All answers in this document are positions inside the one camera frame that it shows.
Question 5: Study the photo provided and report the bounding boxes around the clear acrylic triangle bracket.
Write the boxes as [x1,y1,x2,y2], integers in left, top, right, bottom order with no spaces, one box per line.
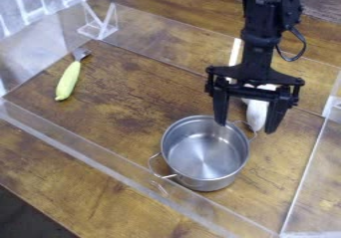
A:
[77,2,119,40]

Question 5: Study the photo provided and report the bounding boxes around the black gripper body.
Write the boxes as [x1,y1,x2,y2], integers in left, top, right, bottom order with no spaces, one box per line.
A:
[204,64,305,107]

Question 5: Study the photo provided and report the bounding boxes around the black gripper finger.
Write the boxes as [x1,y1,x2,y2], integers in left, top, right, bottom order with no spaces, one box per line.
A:
[212,87,228,126]
[264,86,293,134]

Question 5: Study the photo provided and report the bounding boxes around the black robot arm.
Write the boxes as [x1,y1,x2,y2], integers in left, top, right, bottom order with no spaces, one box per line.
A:
[204,0,305,133]

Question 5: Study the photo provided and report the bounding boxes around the white red-capped toy mushroom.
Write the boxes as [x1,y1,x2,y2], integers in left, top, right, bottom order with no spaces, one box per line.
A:
[240,84,277,131]

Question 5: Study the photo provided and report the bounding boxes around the silver metal pot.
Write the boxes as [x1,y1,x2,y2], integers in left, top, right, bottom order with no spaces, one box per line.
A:
[148,116,255,192]

